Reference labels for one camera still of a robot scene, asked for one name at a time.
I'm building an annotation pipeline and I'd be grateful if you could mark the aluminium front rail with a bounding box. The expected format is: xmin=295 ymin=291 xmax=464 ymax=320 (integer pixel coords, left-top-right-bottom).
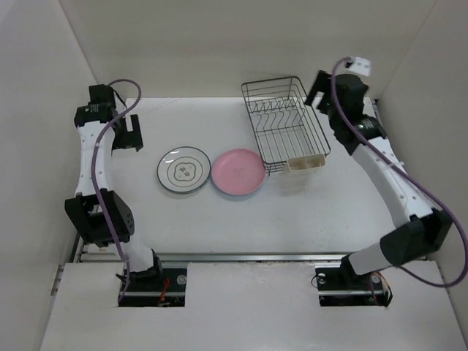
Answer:
xmin=70 ymin=252 xmax=347 ymax=263

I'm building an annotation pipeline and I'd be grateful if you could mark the pink plastic plate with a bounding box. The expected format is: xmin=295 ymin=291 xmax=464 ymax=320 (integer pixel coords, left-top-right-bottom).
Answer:
xmin=211 ymin=148 xmax=266 ymax=195

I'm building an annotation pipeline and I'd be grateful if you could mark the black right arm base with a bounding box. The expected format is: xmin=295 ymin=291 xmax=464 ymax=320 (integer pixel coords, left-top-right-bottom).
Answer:
xmin=311 ymin=267 xmax=393 ymax=308

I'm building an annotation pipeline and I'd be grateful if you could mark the white rearmost plate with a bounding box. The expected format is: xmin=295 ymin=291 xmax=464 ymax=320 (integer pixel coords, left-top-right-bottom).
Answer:
xmin=156 ymin=146 xmax=211 ymax=195

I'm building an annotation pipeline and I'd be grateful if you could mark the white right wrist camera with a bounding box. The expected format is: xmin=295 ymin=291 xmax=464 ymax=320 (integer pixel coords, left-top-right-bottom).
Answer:
xmin=345 ymin=56 xmax=371 ymax=77

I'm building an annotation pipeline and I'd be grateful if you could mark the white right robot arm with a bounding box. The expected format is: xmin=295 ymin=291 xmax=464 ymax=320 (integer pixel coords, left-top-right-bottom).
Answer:
xmin=305 ymin=71 xmax=452 ymax=288

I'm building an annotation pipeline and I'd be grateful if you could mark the aluminium side rail left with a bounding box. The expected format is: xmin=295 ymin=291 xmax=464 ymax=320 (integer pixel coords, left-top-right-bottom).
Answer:
xmin=50 ymin=234 xmax=85 ymax=296

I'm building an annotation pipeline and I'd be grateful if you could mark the blue plastic plate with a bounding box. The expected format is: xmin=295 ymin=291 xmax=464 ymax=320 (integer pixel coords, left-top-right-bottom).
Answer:
xmin=211 ymin=181 xmax=263 ymax=202

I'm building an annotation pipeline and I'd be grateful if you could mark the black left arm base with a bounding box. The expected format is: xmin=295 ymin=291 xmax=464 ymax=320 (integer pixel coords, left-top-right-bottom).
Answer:
xmin=117 ymin=267 xmax=187 ymax=308

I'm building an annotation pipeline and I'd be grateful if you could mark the white cutlery holder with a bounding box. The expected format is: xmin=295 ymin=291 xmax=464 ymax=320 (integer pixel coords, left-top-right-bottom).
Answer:
xmin=284 ymin=154 xmax=325 ymax=173

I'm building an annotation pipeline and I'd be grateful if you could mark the dark wire dish rack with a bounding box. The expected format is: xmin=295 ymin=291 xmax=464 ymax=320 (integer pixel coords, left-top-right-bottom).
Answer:
xmin=241 ymin=75 xmax=331 ymax=175

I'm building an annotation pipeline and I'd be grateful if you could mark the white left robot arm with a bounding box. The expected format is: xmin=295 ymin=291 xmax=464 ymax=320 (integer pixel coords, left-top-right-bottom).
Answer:
xmin=64 ymin=79 xmax=143 ymax=270

